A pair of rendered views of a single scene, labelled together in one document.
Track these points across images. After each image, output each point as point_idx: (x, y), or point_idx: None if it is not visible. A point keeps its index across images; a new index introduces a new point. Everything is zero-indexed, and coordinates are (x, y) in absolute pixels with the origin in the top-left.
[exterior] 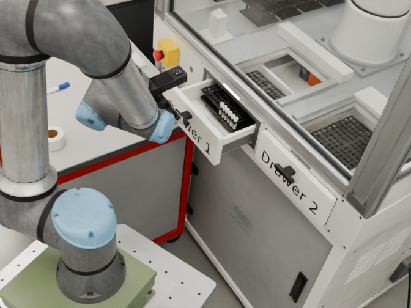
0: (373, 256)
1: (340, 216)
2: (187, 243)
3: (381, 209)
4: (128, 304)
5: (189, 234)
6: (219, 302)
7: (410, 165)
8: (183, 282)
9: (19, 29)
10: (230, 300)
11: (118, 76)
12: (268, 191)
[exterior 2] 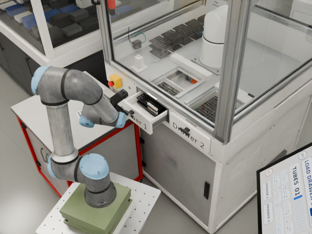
0: (242, 165)
1: (214, 146)
2: (146, 184)
3: (232, 139)
4: (120, 204)
5: (146, 179)
6: (170, 212)
7: (238, 115)
8: (145, 192)
9: (58, 92)
10: (176, 210)
11: (99, 101)
12: (180, 143)
